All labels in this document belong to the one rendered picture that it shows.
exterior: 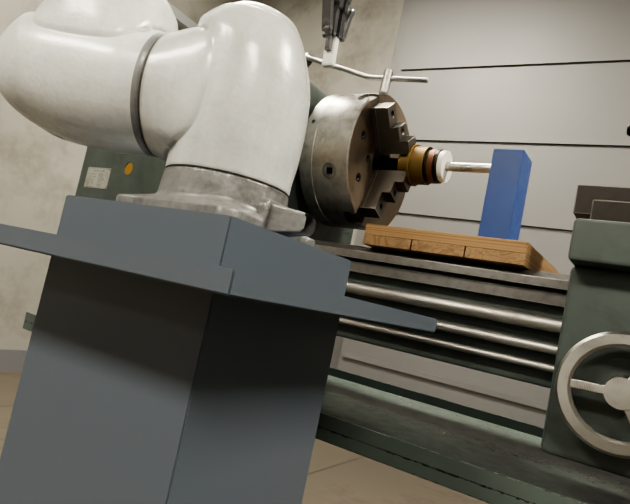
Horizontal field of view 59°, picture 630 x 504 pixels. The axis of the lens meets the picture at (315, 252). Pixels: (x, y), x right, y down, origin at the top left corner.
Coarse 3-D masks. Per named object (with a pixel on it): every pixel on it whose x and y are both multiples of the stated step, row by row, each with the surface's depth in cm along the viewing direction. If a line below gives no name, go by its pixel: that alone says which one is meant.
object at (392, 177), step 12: (372, 180) 124; (384, 180) 123; (396, 180) 121; (372, 192) 122; (384, 192) 121; (396, 192) 123; (360, 204) 122; (372, 204) 120; (384, 204) 123; (348, 216) 124; (360, 216) 123; (372, 216) 123
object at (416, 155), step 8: (416, 144) 122; (408, 152) 120; (416, 152) 120; (424, 152) 119; (432, 152) 118; (400, 160) 122; (408, 160) 120; (416, 160) 119; (424, 160) 119; (432, 160) 118; (400, 168) 122; (408, 168) 120; (416, 168) 119; (424, 168) 119; (432, 168) 118; (408, 176) 121; (416, 176) 120; (424, 176) 120; (432, 176) 118; (416, 184) 123; (424, 184) 122
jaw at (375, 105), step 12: (372, 96) 123; (372, 108) 120; (384, 108) 119; (384, 120) 120; (396, 120) 123; (384, 132) 122; (396, 132) 120; (384, 144) 123; (396, 144) 121; (408, 144) 120
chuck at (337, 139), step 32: (352, 96) 124; (384, 96) 125; (320, 128) 120; (352, 128) 116; (320, 160) 119; (352, 160) 117; (320, 192) 122; (352, 192) 118; (352, 224) 126; (384, 224) 133
